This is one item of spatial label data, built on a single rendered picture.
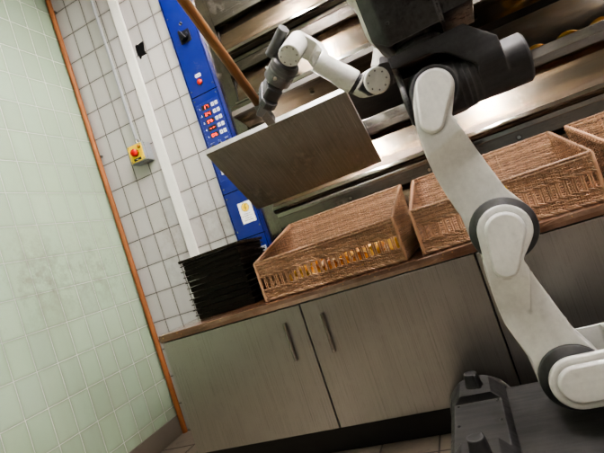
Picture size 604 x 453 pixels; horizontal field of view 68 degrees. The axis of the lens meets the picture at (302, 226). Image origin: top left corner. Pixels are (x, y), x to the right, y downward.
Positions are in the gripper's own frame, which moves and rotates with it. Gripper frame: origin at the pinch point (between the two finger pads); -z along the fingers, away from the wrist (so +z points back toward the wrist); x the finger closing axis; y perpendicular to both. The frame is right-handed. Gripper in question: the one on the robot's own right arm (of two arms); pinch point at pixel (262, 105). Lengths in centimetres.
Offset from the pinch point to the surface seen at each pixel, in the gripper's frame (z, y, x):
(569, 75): 48, -108, 22
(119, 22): -60, 55, 110
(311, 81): -9, -27, 42
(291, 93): -18, -22, 43
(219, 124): -55, -2, 52
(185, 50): -44, 21, 84
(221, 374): -75, -16, -62
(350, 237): -14, -39, -33
